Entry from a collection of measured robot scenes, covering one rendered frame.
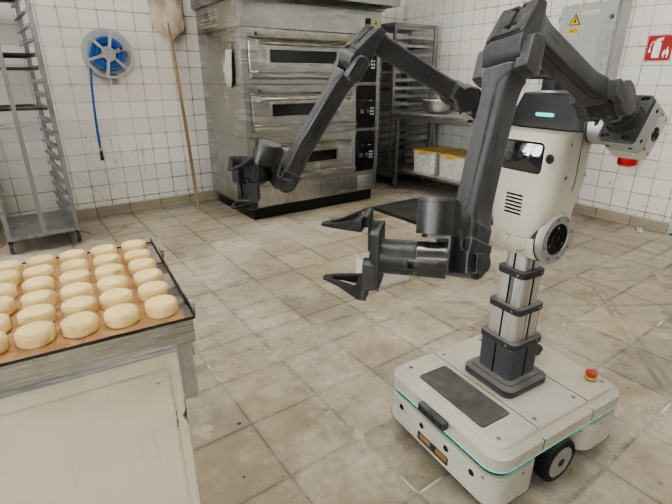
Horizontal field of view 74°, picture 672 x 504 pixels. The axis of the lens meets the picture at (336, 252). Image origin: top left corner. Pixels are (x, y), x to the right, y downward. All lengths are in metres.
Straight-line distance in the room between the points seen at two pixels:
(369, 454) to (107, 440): 1.09
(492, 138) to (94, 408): 0.77
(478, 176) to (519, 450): 0.95
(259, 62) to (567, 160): 3.12
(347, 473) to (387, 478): 0.14
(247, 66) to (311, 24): 0.73
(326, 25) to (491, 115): 3.75
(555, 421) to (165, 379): 1.22
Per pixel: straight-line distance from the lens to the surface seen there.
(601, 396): 1.83
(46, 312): 0.82
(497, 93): 0.85
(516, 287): 1.55
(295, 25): 4.33
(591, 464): 1.94
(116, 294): 0.83
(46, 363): 0.79
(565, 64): 1.05
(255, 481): 1.70
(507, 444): 1.51
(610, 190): 4.90
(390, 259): 0.70
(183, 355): 0.86
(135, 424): 0.86
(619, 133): 1.33
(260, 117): 4.11
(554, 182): 1.38
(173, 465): 0.94
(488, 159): 0.80
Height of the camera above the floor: 1.26
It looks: 21 degrees down
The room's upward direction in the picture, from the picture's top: straight up
